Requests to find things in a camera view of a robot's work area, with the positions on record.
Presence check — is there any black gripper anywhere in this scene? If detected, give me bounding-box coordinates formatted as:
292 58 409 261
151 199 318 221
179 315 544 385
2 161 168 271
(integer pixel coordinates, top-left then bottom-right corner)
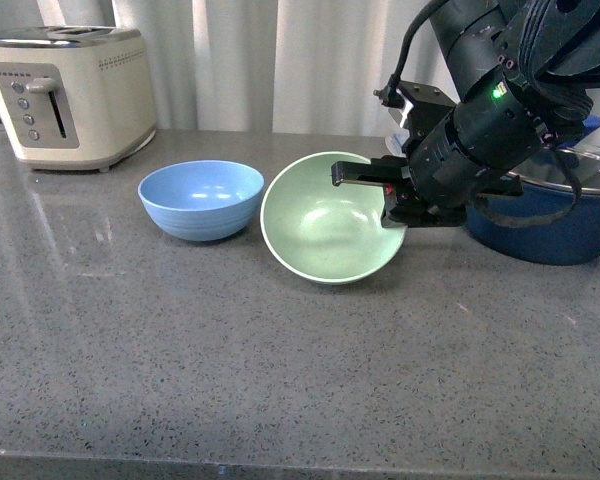
331 99 550 228

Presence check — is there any green bowl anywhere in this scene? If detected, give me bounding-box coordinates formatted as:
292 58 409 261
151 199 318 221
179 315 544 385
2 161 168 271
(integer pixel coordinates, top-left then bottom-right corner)
260 151 406 285

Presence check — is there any blue bowl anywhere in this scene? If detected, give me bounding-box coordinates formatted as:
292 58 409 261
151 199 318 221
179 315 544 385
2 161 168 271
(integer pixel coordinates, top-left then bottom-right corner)
137 160 264 242

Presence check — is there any clear plastic storage container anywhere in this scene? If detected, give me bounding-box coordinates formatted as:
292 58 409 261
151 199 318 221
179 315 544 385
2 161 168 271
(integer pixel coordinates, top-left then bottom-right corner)
385 108 411 158

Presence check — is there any dark blue cooking pot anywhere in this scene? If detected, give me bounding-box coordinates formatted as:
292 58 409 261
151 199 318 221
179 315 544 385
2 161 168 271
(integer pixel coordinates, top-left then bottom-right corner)
466 184 600 265

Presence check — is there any glass pot lid blue knob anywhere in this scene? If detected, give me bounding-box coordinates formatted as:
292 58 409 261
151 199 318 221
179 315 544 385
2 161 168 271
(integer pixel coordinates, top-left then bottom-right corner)
509 138 600 195

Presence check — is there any white curtain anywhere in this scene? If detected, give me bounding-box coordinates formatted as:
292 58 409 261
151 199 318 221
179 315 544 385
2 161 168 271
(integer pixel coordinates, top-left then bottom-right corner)
0 1 424 137

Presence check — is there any cream two-slot toaster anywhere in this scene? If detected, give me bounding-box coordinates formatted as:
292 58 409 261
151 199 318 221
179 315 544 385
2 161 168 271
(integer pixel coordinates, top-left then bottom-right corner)
0 26 157 171

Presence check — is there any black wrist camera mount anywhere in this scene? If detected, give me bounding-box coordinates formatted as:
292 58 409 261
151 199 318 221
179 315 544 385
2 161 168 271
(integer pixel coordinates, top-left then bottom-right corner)
373 80 456 147

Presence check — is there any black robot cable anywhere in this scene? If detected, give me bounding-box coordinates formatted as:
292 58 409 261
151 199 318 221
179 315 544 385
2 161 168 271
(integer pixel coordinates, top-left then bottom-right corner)
387 0 451 91

